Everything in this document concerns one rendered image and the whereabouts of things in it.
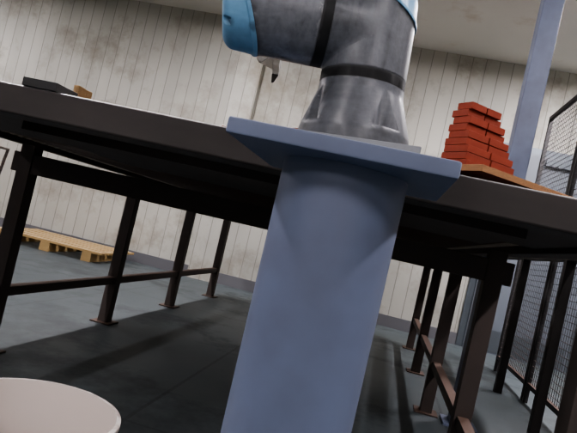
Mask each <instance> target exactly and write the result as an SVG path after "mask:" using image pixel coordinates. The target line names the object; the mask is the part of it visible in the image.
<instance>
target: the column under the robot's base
mask: <svg viewBox="0 0 577 433"><path fill-rule="evenodd" d="M226 132H227V133H229V134H230V135H231V136H233V137H234V138H236V139H237V140H238V141H240V142H241V143H242V144H244V145H245V146H246V147H247V148H248V149H250V150H251V151H252V152H253V153H255V154H256V155H257V156H259V157H260V158H262V159H263V160H264V161H265V162H267V163H268V164H270V165H271V166H272V167H275V168H282V172H281V176H280V180H279V184H278V188H277V191H276V198H275V202H274V205H273V210H272V213H271V217H270V224H269V228H268V231H267V235H266V239H265V243H264V249H263V253H262V257H261V260H260V265H259V268H258V275H257V279H256V283H255V286H254V290H253V294H252V300H251V304H250V308H249V312H248V315H247V319H246V326H245V330H244V334H243V338H242V341H241V345H240V352H239V355H238V359H237V363H236V367H235V371H234V378H233V381H232V385H231V388H230V393H229V396H228V402H227V407H226V411H225V414H224V419H223V422H222V428H221V433H351V431H352V428H353V424H354V420H355V414H356V409H357V406H358V401H359V398H360V394H361V387H362V383H363V379H364V375H365V371H366V367H367V360H368V357H369V353H370V349H371V345H372V342H373V337H374V330H375V327H376V323H377V319H378V315H379V311H380V304H381V300H382V296H383V293H384V288H385V285H386V278H387V274H388V270H389V266H390V263H391V258H392V252H393V248H394V244H395V240H396V236H397V232H398V225H399V222H400V217H401V214H402V210H403V206H404V199H405V195H407V196H411V197H416V198H423V199H427V200H431V201H437V200H438V199H439V198H440V197H441V196H442V195H443V194H444V193H445V192H446V191H447V190H448V189H449V188H450V187H451V186H452V184H453V183H454V182H455V181H456V180H457V179H458V178H459V176H460V171H461V168H462V162H458V161H454V160H449V159H445V158H440V157H436V156H428V155H424V154H419V153H415V152H410V151H406V150H401V149H394V148H389V147H385V146H380V145H376V144H371V143H364V142H359V141H355V140H350V139H346V138H341V137H333V136H329V135H325V134H320V133H316V132H311V131H303V130H299V129H295V128H290V127H286V126H281V125H273V124H269V123H265V122H260V121H256V120H251V119H243V118H239V117H235V116H229V118H228V124H227V128H226Z"/></svg>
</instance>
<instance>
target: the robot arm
mask: <svg viewBox="0 0 577 433"><path fill-rule="evenodd" d="M417 9H418V2H417V0H222V37H223V41H224V43H225V44H226V46H227V47H228V48H230V49H232V50H234V51H238V52H244V53H247V54H251V55H252V56H253V57H257V60H258V62H259V63H261V64H263V65H265V66H267V67H269V68H271V69H272V76H271V82H274V81H275V80H276V79H277V78H278V76H279V72H280V69H281V64H282V61H285V62H290V63H294V64H302V65H306V66H312V67H316V68H320V69H321V75H320V79H319V87H318V90H317V92H316V94H315V96H314V97H313V99H312V101H311V103H310V105H309V107H308V109H307V111H306V112H305V114H304V116H303V118H302V120H301V122H300V124H299V127H298V129H300V130H306V131H317V132H323V133H330V134H336V135H342V136H348V137H359V138H366V139H372V140H378V141H384V142H390V143H401V144H408V145H409V138H408V132H407V125H406V120H405V114H404V90H405V84H406V80H407V75H408V69H409V64H410V54H411V50H412V45H413V39H414V36H415V34H416V29H417V25H416V17H417Z"/></svg>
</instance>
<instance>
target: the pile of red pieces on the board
mask: <svg viewBox="0 0 577 433"><path fill-rule="evenodd" d="M501 116H502V114H501V113H498V112H497V111H494V110H492V109H490V108H487V107H485V106H482V105H480V104H478V103H476V102H474V101H471V102H463V103H459V106H458V110H455V111H453V112H452V117H453V118H454V120H453V125H449V129H448V131H450V132H449V136H448V138H446V141H445V148H444V152H442V154H441V158H445V159H449V160H454V161H458V162H462V164H483V165H486V166H489V167H491V168H495V169H498V170H500V171H502V172H505V173H508V174H511V175H513V172H514V169H512V168H511V167H512V165H513V161H510V160H508V156H509V153H507V151H508V147H509V145H507V144H504V139H505V138H504V135H505V129H502V128H501V122H500V121H497V120H501Z"/></svg>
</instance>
